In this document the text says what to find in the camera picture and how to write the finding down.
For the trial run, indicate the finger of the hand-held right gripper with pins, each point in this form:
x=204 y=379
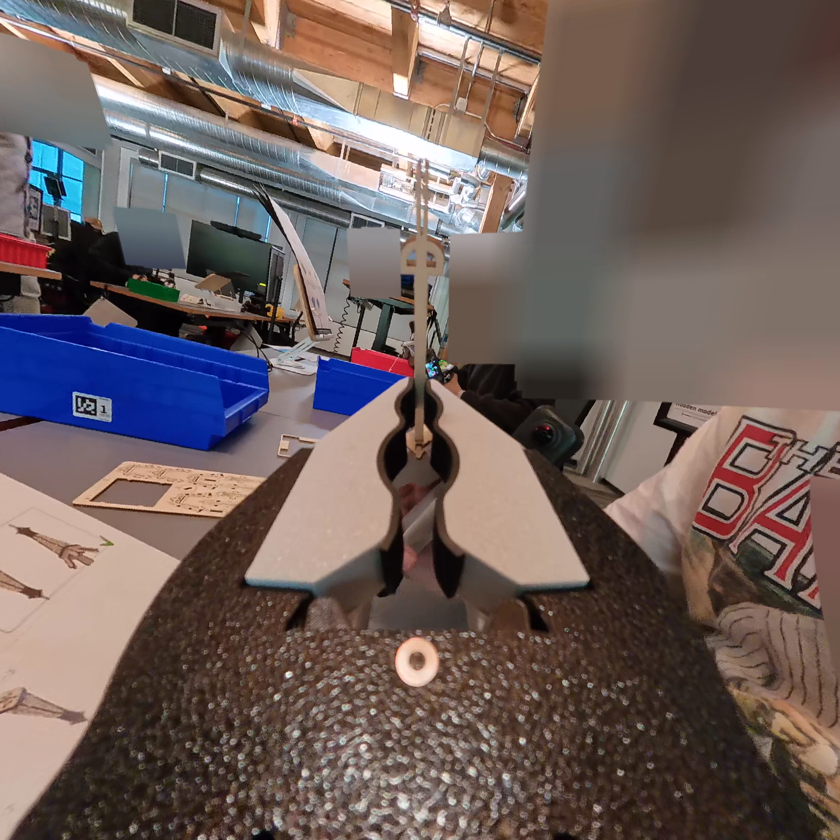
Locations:
x=420 y=476
x=423 y=522

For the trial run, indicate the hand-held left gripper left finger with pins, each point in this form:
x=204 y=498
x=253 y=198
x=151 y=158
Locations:
x=328 y=525

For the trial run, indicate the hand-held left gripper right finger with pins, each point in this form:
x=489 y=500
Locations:
x=512 y=525

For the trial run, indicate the wooden tower spire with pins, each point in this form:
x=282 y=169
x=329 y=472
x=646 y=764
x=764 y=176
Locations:
x=420 y=328

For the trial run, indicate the grey desk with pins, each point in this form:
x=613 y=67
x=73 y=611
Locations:
x=292 y=403

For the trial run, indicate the long wooden office desk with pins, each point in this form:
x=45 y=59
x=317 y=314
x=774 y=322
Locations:
x=197 y=308

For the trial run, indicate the blue storage bin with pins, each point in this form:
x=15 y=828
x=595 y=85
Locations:
x=354 y=390

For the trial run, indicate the red storage bin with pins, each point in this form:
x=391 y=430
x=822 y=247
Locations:
x=377 y=361
x=23 y=253

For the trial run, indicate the wooden sheet with tower parts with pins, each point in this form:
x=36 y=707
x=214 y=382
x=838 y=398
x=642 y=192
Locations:
x=210 y=489

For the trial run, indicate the white stand base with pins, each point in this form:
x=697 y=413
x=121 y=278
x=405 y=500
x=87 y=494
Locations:
x=295 y=361

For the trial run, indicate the person in white t-shirt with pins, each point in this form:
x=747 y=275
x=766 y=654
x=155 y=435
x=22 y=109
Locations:
x=741 y=590

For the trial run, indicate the blue bin with marker tag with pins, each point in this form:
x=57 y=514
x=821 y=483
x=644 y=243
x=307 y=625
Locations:
x=131 y=374

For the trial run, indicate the folded instruction booklet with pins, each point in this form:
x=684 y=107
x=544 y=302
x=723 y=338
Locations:
x=65 y=623

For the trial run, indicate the black computer monitor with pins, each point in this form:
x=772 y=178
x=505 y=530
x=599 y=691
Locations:
x=223 y=253

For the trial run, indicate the green storage bin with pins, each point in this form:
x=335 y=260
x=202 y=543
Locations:
x=151 y=290

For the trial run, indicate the empty wooden sheet frame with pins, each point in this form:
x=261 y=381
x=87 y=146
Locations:
x=295 y=441

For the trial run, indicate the framed wall sign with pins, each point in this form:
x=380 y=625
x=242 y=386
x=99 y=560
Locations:
x=689 y=426

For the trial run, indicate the standing desk with dark frame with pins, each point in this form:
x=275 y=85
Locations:
x=387 y=302

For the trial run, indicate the silver spiral air duct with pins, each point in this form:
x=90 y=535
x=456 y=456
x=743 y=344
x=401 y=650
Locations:
x=262 y=131
x=275 y=72
x=262 y=187

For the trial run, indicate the duct vent grille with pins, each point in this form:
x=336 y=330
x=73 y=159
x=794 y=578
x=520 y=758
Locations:
x=177 y=165
x=174 y=23

